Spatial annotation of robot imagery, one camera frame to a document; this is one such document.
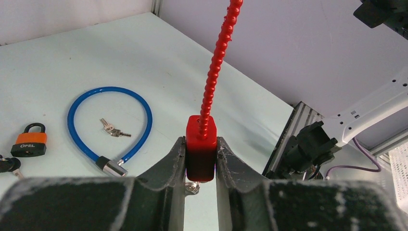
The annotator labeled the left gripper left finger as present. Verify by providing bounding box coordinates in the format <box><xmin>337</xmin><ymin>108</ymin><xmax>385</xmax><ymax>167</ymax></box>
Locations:
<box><xmin>0</xmin><ymin>137</ymin><xmax>186</xmax><ymax>231</ymax></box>

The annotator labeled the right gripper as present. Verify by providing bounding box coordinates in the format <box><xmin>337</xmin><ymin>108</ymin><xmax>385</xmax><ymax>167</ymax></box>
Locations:
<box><xmin>353</xmin><ymin>0</ymin><xmax>408</xmax><ymax>39</ymax></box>

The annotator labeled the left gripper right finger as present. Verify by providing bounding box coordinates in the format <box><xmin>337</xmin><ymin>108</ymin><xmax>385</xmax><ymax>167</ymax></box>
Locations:
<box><xmin>216</xmin><ymin>137</ymin><xmax>408</xmax><ymax>231</ymax></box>

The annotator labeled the red cable padlock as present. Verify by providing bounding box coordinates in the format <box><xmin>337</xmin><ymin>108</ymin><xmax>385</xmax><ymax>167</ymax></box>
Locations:
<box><xmin>185</xmin><ymin>0</ymin><xmax>243</xmax><ymax>194</ymax></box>

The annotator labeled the orange black padlock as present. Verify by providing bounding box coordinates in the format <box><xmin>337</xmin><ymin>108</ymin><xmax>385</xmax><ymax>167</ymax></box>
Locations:
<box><xmin>10</xmin><ymin>123</ymin><xmax>48</xmax><ymax>158</ymax></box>

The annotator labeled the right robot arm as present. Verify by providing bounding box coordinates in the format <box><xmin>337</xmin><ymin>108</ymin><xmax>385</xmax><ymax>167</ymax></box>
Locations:
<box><xmin>262</xmin><ymin>69</ymin><xmax>408</xmax><ymax>179</ymax></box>

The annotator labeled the blue lock key pair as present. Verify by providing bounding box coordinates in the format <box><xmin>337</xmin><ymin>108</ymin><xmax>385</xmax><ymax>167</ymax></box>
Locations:
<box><xmin>100</xmin><ymin>118</ymin><xmax>131</xmax><ymax>138</ymax></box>

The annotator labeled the black head padlock key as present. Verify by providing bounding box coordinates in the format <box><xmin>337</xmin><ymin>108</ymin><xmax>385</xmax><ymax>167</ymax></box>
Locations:
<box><xmin>0</xmin><ymin>155</ymin><xmax>24</xmax><ymax>180</ymax></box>

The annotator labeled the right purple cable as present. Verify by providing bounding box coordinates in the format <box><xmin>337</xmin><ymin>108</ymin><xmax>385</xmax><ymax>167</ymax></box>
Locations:
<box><xmin>325</xmin><ymin>137</ymin><xmax>382</xmax><ymax>179</ymax></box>

